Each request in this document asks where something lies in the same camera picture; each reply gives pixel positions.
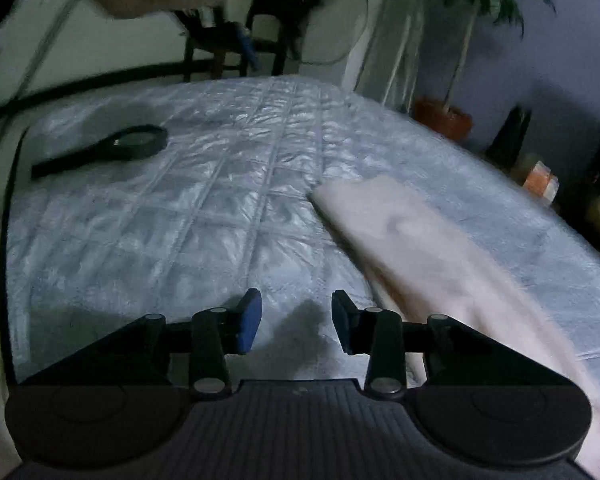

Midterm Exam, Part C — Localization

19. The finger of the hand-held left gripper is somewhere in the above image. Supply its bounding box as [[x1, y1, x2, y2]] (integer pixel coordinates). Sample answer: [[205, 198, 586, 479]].
[[232, 22, 259, 74]]

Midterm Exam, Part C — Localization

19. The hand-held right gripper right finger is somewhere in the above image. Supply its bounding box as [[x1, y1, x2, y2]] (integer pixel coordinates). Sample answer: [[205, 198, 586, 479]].
[[331, 289, 581, 401]]

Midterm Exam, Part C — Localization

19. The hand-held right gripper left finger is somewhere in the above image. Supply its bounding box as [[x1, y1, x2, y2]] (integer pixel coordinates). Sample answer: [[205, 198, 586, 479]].
[[17, 288, 263, 401]]

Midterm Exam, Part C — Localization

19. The pink garment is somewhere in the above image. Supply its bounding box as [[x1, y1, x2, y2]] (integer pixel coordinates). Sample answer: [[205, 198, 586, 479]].
[[312, 175, 600, 480]]

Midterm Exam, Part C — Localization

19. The dark wooden chair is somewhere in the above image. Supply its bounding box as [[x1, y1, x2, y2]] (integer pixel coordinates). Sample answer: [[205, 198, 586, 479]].
[[182, 7, 301, 82]]

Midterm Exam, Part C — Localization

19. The sheer grey curtain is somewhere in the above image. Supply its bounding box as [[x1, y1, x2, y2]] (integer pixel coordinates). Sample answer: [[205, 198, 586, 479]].
[[350, 0, 431, 111]]

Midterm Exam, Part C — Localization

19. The silver quilted table cover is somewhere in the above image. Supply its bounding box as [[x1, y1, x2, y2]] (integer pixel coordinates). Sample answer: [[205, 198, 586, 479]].
[[0, 75, 600, 411]]

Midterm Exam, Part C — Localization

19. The black magnifying glass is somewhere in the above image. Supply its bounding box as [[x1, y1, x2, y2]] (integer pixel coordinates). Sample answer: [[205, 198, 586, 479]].
[[30, 125, 169, 181]]

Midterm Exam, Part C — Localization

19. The potted tree in terracotta pot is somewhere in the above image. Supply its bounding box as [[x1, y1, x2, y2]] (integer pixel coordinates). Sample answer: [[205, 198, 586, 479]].
[[412, 0, 556, 142]]

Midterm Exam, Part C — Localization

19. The orange tissue box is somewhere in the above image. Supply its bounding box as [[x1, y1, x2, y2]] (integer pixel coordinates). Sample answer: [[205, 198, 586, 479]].
[[522, 160, 561, 206]]

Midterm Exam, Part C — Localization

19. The black speaker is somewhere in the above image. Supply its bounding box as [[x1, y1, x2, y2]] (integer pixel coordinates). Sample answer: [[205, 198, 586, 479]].
[[487, 105, 533, 167]]

